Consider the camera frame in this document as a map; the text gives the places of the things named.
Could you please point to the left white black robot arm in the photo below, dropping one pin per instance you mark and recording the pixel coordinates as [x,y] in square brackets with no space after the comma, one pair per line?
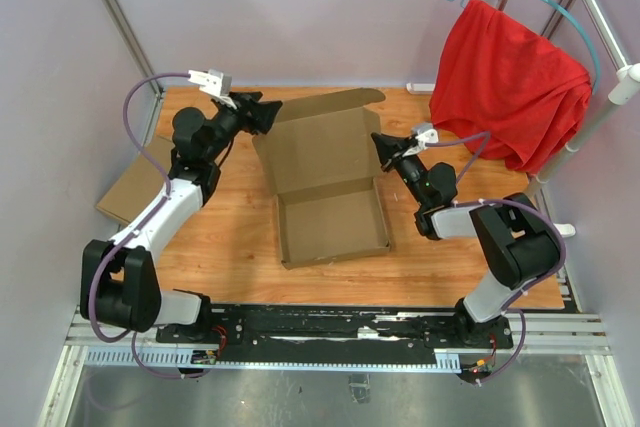
[119,285]

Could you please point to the grey slotted cable duct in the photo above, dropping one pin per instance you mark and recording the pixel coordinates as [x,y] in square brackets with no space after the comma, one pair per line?
[185,358]

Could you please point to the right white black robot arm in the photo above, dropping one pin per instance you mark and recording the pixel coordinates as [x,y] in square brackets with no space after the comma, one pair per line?
[520,246]

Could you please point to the folded brown cardboard box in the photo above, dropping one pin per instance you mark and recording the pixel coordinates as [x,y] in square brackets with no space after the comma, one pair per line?
[132,192]

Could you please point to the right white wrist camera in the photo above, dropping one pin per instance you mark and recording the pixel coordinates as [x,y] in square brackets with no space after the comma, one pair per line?
[424,135]

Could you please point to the red cloth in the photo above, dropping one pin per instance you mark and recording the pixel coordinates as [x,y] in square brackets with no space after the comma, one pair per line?
[510,92]

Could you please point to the white clothes rack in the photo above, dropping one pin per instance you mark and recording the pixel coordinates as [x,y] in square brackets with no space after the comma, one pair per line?
[602,103]

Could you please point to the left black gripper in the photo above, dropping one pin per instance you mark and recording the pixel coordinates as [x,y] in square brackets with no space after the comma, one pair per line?
[262,113]

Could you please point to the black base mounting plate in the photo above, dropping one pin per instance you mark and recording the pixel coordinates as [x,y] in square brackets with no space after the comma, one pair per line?
[327,333]

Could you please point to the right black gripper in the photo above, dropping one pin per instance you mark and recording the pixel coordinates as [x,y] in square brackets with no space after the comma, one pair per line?
[388,147]

